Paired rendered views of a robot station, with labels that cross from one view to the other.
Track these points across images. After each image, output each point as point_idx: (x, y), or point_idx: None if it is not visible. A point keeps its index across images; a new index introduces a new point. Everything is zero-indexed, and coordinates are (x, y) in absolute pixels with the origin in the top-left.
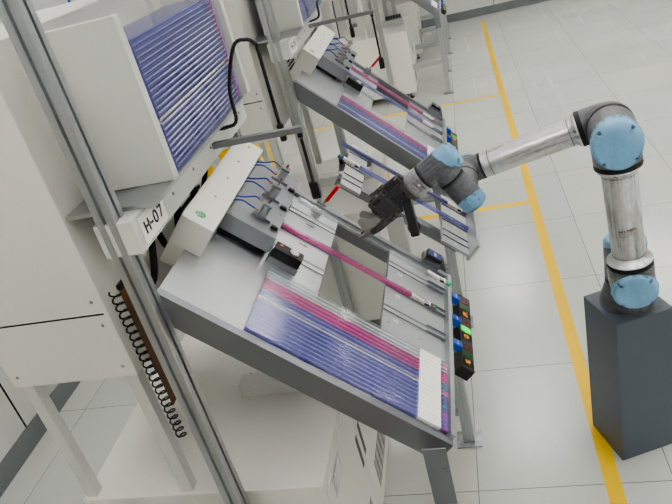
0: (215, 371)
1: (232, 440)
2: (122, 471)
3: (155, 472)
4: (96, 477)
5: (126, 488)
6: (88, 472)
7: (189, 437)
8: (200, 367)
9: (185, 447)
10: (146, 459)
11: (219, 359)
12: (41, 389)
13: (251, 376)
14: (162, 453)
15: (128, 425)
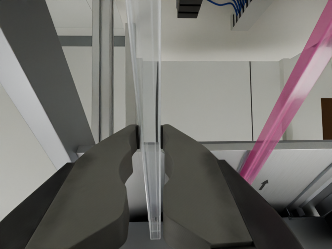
0: (192, 37)
1: (310, 12)
2: (276, 55)
3: (295, 44)
4: (283, 66)
5: (296, 51)
6: (287, 74)
7: (273, 36)
8: (182, 45)
9: (283, 36)
10: (275, 49)
11: (175, 38)
12: (289, 137)
13: (240, 24)
14: (277, 44)
15: (230, 60)
